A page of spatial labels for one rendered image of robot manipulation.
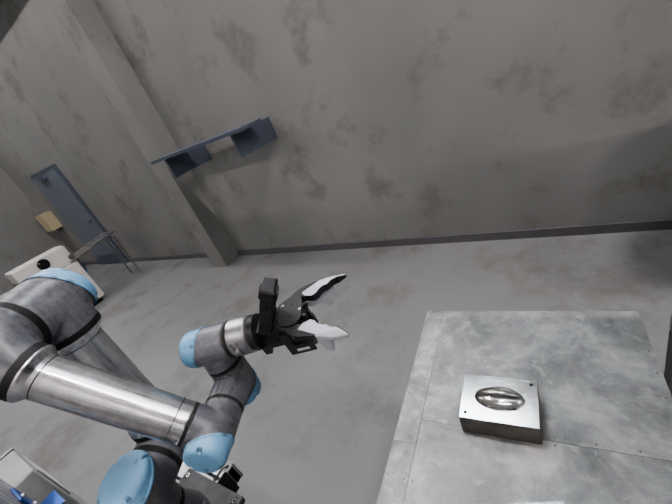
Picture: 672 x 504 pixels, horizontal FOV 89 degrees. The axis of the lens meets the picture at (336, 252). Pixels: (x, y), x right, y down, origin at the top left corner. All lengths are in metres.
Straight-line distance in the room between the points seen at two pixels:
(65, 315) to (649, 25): 3.02
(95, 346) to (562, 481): 1.10
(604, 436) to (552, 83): 2.30
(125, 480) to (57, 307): 0.38
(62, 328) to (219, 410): 0.33
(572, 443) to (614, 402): 0.17
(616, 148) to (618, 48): 0.63
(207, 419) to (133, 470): 0.27
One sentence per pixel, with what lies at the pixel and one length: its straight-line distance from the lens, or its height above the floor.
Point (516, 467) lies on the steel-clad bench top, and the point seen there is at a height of 0.80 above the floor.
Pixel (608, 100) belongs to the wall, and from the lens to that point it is 3.02.
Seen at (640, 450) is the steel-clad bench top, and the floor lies 0.80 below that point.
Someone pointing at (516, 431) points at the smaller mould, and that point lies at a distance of 1.13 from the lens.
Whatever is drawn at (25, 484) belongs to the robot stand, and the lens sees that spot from 1.31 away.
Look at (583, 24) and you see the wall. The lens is 2.92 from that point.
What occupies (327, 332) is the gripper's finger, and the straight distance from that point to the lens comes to 0.58.
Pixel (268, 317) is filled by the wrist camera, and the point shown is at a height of 1.48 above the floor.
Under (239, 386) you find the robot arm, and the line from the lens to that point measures 0.75.
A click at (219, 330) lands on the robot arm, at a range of 0.71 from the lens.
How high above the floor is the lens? 1.81
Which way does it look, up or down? 26 degrees down
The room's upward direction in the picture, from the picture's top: 23 degrees counter-clockwise
